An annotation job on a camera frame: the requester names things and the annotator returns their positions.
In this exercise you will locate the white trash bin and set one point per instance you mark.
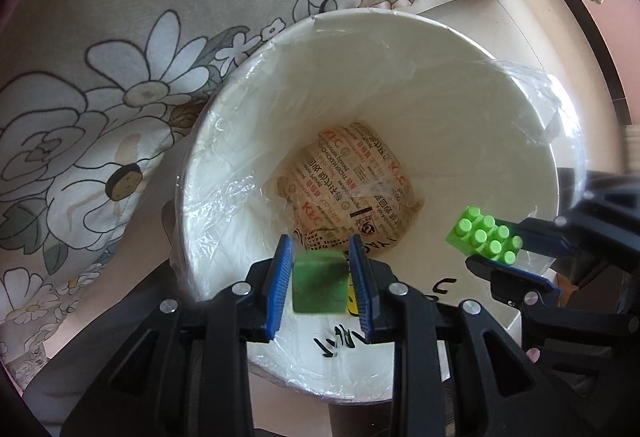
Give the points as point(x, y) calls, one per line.
point(379, 124)

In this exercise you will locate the small green cube box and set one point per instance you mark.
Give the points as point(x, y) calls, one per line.
point(320, 282)

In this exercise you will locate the KFC paper wrapper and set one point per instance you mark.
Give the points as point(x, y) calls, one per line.
point(348, 182)

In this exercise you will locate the green toy building block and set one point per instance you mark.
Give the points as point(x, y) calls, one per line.
point(475, 233)

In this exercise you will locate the floral grey quilt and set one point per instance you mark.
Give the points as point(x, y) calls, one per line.
point(93, 94)

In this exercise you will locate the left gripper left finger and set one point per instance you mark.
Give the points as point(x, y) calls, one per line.
point(184, 371)

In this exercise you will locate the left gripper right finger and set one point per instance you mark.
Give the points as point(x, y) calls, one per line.
point(453, 357)

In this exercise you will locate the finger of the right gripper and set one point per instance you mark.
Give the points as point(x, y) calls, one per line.
point(509, 285)
point(543, 237)

